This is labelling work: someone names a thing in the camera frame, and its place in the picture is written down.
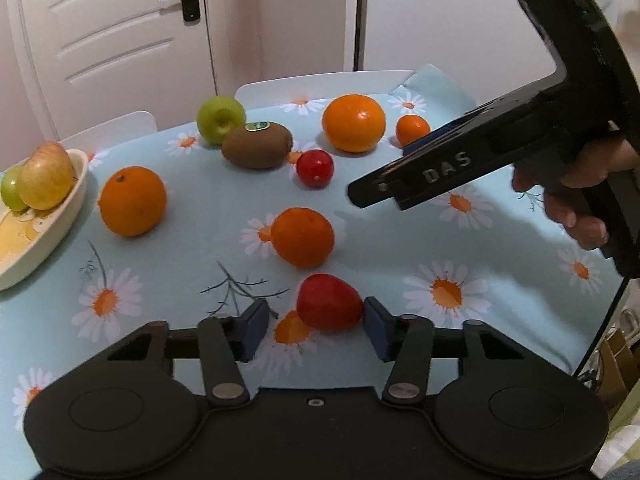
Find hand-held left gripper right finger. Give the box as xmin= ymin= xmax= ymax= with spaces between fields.
xmin=363 ymin=296 xmax=527 ymax=407

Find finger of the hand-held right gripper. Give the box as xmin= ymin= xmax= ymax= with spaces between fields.
xmin=402 ymin=76 xmax=567 ymax=159
xmin=347 ymin=124 xmax=516 ymax=212

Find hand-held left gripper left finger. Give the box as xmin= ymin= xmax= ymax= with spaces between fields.
xmin=105 ymin=299 xmax=271 ymax=408

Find small mandarin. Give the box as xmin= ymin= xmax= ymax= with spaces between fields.
xmin=396 ymin=114 xmax=432 ymax=148

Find large orange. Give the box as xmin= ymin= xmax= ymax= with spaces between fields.
xmin=98 ymin=166 xmax=168 ymax=238
xmin=321 ymin=94 xmax=387 ymax=154

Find large mandarin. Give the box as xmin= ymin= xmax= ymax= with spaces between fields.
xmin=270 ymin=207 xmax=335 ymax=269

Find small red plum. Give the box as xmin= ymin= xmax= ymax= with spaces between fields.
xmin=296 ymin=149 xmax=335 ymax=189

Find large green apple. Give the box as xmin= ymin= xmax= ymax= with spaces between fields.
xmin=196 ymin=96 xmax=247 ymax=146

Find cream oval bowl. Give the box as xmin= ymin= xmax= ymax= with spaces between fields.
xmin=0 ymin=149 xmax=90 ymax=292

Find person's right hand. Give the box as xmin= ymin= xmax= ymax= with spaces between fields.
xmin=511 ymin=131 xmax=640 ymax=251

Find light blue daisy tablecloth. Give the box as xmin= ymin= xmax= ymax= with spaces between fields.
xmin=0 ymin=64 xmax=631 ymax=466

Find white chair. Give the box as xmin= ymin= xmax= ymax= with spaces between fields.
xmin=57 ymin=111 xmax=158 ymax=153
xmin=235 ymin=71 xmax=418 ymax=111

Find white sliding door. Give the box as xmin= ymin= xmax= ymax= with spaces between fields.
xmin=357 ymin=0 xmax=566 ymax=75

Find brown kiwi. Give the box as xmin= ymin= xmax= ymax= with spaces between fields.
xmin=221 ymin=121 xmax=294 ymax=170

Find red yellow apple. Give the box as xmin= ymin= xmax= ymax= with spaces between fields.
xmin=16 ymin=141 xmax=78 ymax=211

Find small green apple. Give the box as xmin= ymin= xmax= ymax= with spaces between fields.
xmin=0 ymin=164 xmax=28 ymax=212

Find white panel door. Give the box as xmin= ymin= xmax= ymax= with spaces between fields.
xmin=5 ymin=0 xmax=218 ymax=141

